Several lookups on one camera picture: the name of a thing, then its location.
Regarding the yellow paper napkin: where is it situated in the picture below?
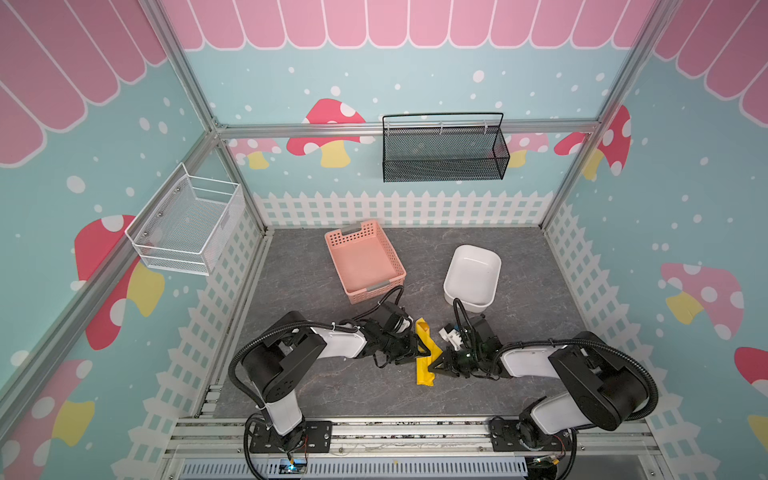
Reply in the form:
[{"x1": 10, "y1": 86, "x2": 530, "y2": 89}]
[{"x1": 415, "y1": 318, "x2": 443, "y2": 387}]

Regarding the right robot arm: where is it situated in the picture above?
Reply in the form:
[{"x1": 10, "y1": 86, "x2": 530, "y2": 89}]
[{"x1": 427, "y1": 316, "x2": 659, "y2": 452}]

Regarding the black wire wall basket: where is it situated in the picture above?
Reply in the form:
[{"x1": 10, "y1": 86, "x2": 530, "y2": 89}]
[{"x1": 381, "y1": 112, "x2": 511, "y2": 183}]

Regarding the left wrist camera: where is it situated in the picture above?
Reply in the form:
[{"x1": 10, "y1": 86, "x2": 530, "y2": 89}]
[{"x1": 377, "y1": 301, "x2": 410, "y2": 331}]

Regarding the white wire wall basket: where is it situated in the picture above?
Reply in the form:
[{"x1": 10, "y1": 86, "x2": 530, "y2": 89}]
[{"x1": 125, "y1": 164, "x2": 245, "y2": 276}]

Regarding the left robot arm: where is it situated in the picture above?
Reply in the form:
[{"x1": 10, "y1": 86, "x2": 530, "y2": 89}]
[{"x1": 227, "y1": 286, "x2": 430, "y2": 456}]

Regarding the pink perforated basket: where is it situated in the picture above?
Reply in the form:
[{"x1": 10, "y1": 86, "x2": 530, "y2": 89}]
[{"x1": 324, "y1": 220, "x2": 406, "y2": 304}]

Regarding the white plastic tray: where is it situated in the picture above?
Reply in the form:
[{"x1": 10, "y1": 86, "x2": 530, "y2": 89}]
[{"x1": 443, "y1": 244, "x2": 502, "y2": 313}]

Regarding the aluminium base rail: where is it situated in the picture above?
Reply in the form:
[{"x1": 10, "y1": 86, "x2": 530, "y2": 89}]
[{"x1": 155, "y1": 416, "x2": 673, "y2": 479}]

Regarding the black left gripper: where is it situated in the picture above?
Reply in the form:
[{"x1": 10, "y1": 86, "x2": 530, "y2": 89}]
[{"x1": 378, "y1": 331, "x2": 432, "y2": 366}]

